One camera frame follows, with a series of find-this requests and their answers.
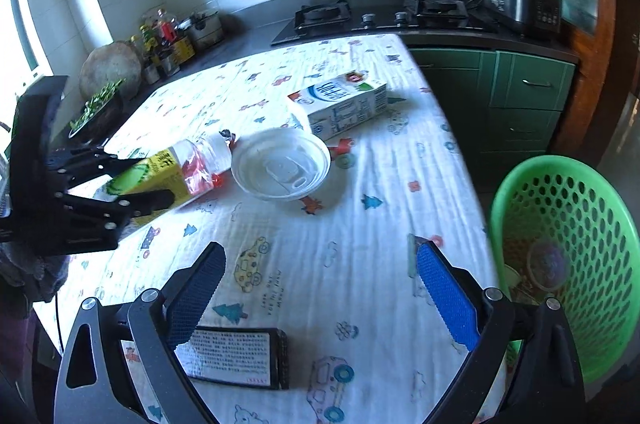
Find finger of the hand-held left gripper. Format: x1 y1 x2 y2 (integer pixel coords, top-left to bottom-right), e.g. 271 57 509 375
62 188 177 237
46 145 147 185

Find black box white label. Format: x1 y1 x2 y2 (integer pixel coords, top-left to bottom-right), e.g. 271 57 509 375
175 326 291 391

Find steel pot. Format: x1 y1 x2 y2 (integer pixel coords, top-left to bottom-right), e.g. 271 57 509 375
177 11 225 52

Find printed cartoon tablecloth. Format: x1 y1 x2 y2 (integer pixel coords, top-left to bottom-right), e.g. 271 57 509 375
32 34 506 424

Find white blue milk carton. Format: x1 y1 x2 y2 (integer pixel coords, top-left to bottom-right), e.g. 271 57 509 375
287 71 388 141

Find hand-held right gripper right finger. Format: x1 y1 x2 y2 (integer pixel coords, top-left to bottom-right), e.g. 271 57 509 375
416 240 587 424

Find green plastic basket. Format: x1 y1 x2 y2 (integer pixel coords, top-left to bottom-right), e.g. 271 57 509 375
489 155 636 387

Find window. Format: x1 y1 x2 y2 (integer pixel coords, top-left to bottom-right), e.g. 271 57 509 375
0 0 41 104

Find round wooden cutting board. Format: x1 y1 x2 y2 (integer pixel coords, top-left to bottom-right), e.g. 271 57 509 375
80 42 143 102

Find group of condiment bottles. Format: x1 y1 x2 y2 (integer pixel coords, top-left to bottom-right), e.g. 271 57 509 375
129 8 196 84

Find wooden glass door cabinet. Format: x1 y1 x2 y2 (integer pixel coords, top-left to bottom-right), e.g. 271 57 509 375
502 0 623 104

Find clear domed plastic lid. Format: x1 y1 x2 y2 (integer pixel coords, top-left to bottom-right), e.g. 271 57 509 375
231 127 332 203

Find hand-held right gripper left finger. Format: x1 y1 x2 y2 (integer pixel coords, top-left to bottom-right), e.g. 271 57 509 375
54 241 227 424

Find black gas stove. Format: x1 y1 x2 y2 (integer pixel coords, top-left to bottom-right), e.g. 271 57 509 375
271 0 498 48

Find person's left forearm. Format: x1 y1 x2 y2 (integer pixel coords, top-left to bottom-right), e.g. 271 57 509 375
0 244 68 305

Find clear plastic bottle red label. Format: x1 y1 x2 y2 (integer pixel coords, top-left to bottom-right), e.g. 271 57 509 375
170 129 237 197

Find black bowl of greens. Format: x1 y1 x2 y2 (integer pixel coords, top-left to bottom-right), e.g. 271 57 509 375
67 78 126 139

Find green kitchen cabinets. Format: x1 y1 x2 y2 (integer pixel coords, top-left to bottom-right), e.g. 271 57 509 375
407 46 578 189

